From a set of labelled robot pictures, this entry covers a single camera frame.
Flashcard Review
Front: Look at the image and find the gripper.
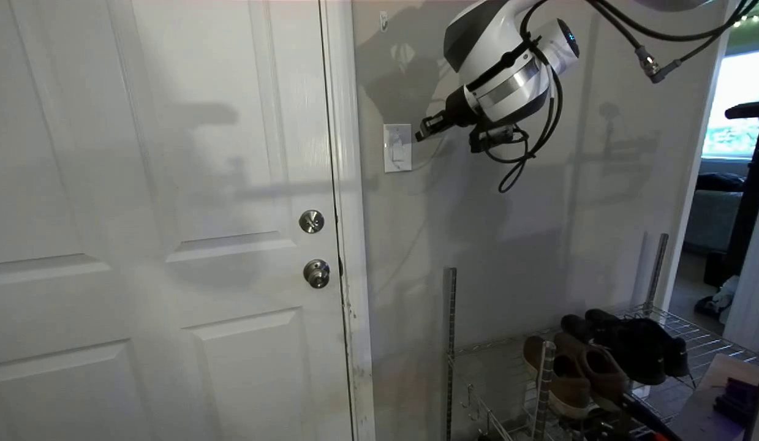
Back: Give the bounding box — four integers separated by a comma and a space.
414, 86, 482, 143

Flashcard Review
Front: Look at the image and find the silver deadbolt lock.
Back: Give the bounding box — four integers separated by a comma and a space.
298, 209, 326, 235

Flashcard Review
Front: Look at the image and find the silver door knob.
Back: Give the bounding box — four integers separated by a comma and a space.
303, 258, 331, 290

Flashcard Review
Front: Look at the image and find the black shoe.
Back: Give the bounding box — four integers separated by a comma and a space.
584, 308, 692, 386
561, 313, 600, 345

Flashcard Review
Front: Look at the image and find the brown shoe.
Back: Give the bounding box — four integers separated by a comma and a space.
523, 334, 602, 421
553, 331, 632, 412

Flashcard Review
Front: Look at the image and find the grey sofa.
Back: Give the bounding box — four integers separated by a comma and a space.
684, 172, 749, 253

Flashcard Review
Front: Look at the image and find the window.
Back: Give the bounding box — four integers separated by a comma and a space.
701, 48, 759, 161

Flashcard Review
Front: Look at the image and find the white panel door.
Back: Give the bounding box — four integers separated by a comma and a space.
0, 0, 357, 441

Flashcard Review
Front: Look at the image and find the pile of clothes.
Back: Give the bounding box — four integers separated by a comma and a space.
694, 275, 740, 320

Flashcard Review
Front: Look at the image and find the stack of purple blocks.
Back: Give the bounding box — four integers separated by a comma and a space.
712, 377, 759, 424

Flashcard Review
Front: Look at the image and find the white wall switch plate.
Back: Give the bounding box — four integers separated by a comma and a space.
383, 124, 413, 174

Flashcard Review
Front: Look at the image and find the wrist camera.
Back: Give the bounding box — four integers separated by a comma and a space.
469, 124, 518, 154

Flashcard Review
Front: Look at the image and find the string of lights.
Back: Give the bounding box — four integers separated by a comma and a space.
731, 5, 759, 29

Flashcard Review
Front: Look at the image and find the metal wire shelf rack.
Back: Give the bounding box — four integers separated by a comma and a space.
443, 232, 759, 441

